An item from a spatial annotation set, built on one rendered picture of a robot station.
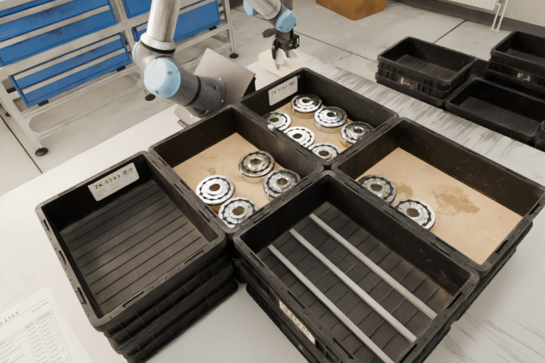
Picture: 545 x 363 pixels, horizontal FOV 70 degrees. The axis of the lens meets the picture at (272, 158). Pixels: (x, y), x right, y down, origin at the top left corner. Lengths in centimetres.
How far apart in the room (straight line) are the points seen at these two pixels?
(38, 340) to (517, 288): 116
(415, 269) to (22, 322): 96
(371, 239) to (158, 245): 51
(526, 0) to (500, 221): 302
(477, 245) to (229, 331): 60
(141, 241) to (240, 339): 33
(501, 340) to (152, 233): 84
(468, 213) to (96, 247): 92
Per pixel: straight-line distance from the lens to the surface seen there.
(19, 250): 137
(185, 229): 101
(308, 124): 125
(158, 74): 128
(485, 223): 106
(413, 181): 110
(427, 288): 92
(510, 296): 113
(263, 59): 176
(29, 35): 269
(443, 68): 229
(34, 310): 121
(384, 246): 95
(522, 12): 398
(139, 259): 100
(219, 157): 117
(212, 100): 135
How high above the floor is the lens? 160
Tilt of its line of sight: 43 degrees down
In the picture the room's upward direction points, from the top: 6 degrees counter-clockwise
